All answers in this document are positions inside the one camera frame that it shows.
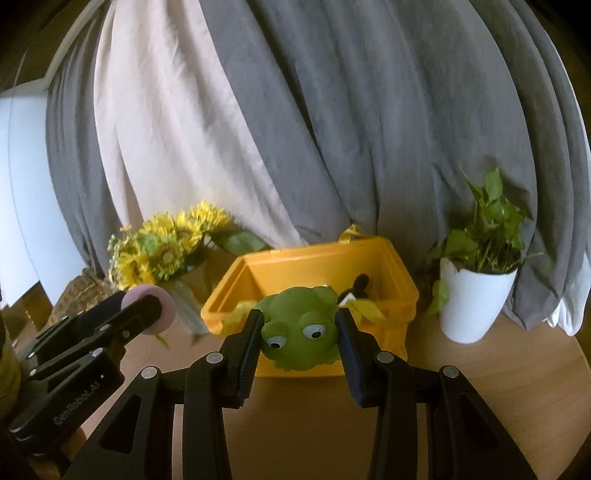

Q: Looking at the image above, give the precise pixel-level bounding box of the beige curtain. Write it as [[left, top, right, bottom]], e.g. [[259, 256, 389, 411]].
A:
[[95, 0, 308, 252]]

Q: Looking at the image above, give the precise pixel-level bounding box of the green frog toy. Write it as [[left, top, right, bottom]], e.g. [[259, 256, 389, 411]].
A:
[[255, 286, 340, 370]]

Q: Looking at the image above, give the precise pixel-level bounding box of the white cloth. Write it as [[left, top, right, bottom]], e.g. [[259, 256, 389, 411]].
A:
[[547, 295, 583, 335]]

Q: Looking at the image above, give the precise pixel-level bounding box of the brown patterned cloth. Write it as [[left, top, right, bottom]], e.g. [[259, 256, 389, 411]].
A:
[[51, 270, 112, 324]]

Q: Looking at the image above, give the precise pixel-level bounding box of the pink round soft toy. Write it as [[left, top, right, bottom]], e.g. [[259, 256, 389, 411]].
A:
[[121, 285, 177, 337]]

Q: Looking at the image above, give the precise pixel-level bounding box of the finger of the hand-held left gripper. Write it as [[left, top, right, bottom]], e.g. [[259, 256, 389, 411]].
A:
[[34, 292, 126, 344], [21, 294, 162, 384]]

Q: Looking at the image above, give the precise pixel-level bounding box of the grey curtain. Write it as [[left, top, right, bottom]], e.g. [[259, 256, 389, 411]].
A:
[[44, 0, 139, 278], [203, 0, 591, 330]]

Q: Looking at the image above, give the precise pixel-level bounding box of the sunflower bouquet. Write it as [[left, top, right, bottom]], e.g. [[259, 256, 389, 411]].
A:
[[108, 200, 271, 287]]

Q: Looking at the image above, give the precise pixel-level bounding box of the orange storage box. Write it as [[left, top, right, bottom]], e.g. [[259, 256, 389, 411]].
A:
[[201, 224, 420, 378]]

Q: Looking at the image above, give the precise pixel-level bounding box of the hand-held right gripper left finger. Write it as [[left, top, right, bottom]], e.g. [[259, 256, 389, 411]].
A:
[[62, 308, 266, 480]]

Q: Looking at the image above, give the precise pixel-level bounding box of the green plant in white pot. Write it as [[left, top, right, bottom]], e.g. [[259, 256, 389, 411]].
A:
[[427, 167, 550, 344]]

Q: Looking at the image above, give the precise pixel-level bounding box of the black plush toy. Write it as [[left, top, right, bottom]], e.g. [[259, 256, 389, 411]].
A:
[[337, 274, 370, 305]]

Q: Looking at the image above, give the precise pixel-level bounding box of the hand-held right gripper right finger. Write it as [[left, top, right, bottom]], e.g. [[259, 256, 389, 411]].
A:
[[335, 307, 539, 480]]

